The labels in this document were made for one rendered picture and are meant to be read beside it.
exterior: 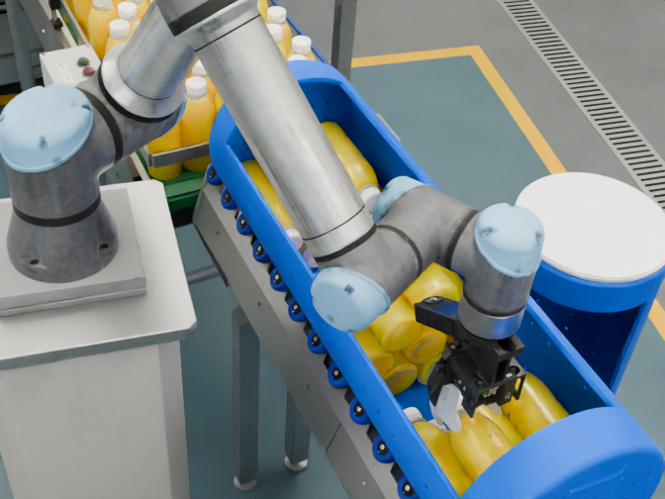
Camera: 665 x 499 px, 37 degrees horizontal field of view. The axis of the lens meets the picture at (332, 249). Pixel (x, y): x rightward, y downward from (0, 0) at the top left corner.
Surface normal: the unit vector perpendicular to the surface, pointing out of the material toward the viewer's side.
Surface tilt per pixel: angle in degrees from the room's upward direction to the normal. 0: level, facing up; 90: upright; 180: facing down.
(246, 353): 90
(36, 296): 90
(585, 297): 90
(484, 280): 90
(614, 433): 17
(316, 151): 50
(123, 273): 2
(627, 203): 0
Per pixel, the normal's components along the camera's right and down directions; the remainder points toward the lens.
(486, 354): -0.89, 0.27
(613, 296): 0.08, 0.69
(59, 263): 0.16, 0.40
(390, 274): 0.70, -0.10
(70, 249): 0.37, 0.38
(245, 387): 0.44, 0.64
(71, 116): -0.01, -0.67
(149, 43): -0.60, 0.49
